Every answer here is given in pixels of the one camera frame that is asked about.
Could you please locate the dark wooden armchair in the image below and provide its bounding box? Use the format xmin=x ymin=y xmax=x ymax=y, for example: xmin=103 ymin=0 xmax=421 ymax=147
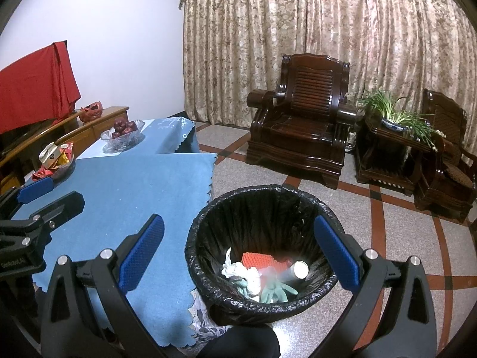
xmin=413 ymin=89 xmax=476 ymax=224
xmin=246 ymin=53 xmax=356 ymax=189

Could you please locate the glass fruit bowl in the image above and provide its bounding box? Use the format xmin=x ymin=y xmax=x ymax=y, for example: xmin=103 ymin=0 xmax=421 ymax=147
xmin=100 ymin=119 xmax=145 ymax=147

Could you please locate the white tissue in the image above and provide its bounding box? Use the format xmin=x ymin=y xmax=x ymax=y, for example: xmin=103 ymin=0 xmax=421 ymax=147
xmin=222 ymin=248 xmax=261 ymax=299

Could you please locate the red cloth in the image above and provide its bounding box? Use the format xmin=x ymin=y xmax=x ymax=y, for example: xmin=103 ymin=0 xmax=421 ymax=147
xmin=0 ymin=40 xmax=81 ymax=135

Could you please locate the glass snack dish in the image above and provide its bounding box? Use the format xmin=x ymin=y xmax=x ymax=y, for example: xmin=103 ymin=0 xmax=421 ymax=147
xmin=32 ymin=153 xmax=76 ymax=181

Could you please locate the beige patterned curtain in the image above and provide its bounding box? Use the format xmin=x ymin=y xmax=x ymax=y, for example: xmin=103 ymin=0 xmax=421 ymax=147
xmin=179 ymin=0 xmax=477 ymax=146

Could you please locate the green rubber glove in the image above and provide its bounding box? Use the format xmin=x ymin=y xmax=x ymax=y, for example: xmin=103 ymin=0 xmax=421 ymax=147
xmin=238 ymin=276 xmax=299 ymax=303

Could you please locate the dark wooden side table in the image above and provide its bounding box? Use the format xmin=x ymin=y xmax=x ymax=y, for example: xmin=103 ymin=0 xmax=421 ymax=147
xmin=354 ymin=117 xmax=438 ymax=196

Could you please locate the potted green plant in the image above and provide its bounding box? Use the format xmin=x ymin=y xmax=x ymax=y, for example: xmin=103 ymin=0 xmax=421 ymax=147
xmin=357 ymin=87 xmax=446 ymax=152

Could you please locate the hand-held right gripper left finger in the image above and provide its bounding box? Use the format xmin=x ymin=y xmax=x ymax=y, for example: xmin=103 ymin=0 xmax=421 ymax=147
xmin=40 ymin=214 xmax=165 ymax=358

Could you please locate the black lined trash bin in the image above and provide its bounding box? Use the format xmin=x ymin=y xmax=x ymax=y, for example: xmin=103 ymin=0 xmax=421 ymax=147
xmin=185 ymin=184 xmax=345 ymax=325

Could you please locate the white yellow carton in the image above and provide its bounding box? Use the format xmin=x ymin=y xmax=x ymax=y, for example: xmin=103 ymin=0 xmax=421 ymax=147
xmin=40 ymin=145 xmax=62 ymax=168

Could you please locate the person's dark trouser leg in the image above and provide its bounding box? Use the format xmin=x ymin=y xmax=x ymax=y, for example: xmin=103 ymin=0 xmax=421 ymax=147
xmin=196 ymin=324 xmax=282 ymax=358

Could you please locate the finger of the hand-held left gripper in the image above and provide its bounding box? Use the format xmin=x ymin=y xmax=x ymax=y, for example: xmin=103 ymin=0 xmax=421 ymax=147
xmin=7 ymin=191 xmax=86 ymax=232
xmin=0 ymin=176 xmax=56 ymax=214

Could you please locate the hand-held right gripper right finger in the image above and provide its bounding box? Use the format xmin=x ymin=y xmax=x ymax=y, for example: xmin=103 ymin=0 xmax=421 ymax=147
xmin=314 ymin=214 xmax=438 ymax=358

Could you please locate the orange foam fruit net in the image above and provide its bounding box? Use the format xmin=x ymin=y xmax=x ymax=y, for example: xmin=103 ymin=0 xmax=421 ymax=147
xmin=241 ymin=252 xmax=294 ymax=271

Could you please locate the white floral table cover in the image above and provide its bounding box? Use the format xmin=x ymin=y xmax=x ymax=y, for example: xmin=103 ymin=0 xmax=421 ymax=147
xmin=181 ymin=287 xmax=230 ymax=347

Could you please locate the blue hand cream tube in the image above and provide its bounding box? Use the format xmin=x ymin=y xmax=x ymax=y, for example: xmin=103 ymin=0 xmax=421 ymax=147
xmin=287 ymin=260 xmax=308 ymax=281

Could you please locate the light blue tablecloth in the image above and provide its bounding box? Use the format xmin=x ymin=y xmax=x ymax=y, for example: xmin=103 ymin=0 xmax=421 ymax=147
xmin=78 ymin=117 xmax=200 ymax=155

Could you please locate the red plastic bag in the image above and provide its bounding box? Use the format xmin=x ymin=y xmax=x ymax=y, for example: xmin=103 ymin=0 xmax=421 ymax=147
xmin=79 ymin=101 xmax=104 ymax=122

